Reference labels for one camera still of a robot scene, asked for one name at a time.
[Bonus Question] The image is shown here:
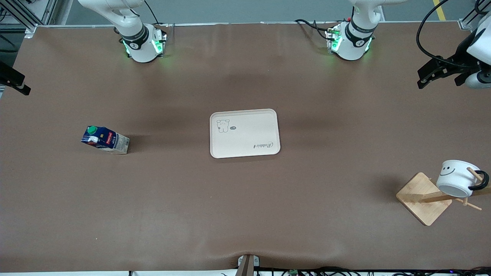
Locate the blue milk carton green cap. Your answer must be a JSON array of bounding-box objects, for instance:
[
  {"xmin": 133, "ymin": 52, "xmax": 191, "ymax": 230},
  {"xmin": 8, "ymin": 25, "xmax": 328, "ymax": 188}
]
[{"xmin": 81, "ymin": 125, "xmax": 130, "ymax": 155}]

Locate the white smiley cup black handle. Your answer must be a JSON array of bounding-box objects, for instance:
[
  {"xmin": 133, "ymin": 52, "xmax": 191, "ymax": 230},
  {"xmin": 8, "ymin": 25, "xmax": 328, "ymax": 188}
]
[{"xmin": 436, "ymin": 160, "xmax": 490, "ymax": 198}]

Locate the wooden cup rack stand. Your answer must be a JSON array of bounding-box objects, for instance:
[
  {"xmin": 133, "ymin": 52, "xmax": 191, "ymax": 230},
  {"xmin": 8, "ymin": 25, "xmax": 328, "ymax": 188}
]
[{"xmin": 396, "ymin": 167, "xmax": 491, "ymax": 226}]

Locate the cream plastic tray rabbit print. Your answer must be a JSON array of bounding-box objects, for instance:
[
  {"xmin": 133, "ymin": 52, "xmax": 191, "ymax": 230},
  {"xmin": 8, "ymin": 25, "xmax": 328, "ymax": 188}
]
[{"xmin": 210, "ymin": 109, "xmax": 281, "ymax": 159}]

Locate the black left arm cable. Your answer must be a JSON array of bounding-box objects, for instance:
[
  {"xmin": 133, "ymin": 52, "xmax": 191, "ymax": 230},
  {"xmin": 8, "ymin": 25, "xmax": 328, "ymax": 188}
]
[{"xmin": 417, "ymin": 0, "xmax": 480, "ymax": 70}]

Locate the black left base cable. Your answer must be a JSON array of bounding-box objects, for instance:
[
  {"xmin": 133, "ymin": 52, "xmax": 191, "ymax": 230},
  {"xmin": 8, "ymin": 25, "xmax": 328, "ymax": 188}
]
[{"xmin": 295, "ymin": 18, "xmax": 334, "ymax": 41}]

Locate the black base cable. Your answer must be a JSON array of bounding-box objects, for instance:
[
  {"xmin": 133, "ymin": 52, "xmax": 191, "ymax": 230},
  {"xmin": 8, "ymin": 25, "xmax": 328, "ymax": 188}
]
[
  {"xmin": 295, "ymin": 18, "xmax": 334, "ymax": 41},
  {"xmin": 144, "ymin": 0, "xmax": 175, "ymax": 41}
]

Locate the black right base cable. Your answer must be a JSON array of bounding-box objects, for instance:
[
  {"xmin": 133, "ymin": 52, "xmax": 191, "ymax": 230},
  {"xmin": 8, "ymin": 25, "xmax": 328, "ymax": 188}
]
[{"xmin": 144, "ymin": 0, "xmax": 175, "ymax": 41}]

